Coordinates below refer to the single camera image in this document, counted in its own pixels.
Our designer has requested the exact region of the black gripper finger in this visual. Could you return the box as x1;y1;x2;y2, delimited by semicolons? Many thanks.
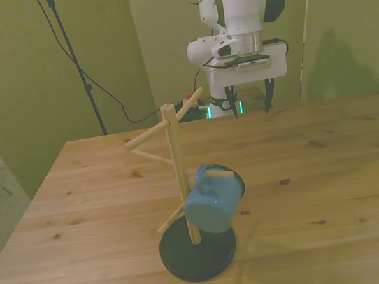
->
224;85;242;121
260;78;279;115

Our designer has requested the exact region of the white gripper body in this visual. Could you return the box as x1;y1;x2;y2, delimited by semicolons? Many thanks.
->
204;42;290;90

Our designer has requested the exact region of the blue enamel mug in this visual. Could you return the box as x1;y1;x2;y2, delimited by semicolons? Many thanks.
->
178;158;252;238

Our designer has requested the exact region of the wooden mug tree black base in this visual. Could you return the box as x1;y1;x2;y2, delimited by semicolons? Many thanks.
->
116;84;248;284

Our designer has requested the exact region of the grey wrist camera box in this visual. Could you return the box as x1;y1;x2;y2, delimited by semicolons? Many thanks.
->
234;52;273;73

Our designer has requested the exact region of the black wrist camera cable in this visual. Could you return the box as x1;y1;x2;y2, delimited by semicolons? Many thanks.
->
189;36;294;94

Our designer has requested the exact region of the black tripod with cable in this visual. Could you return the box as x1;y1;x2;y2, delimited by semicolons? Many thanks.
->
34;0;164;136

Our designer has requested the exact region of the black camera stand pole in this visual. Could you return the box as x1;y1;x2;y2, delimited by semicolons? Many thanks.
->
43;0;109;142

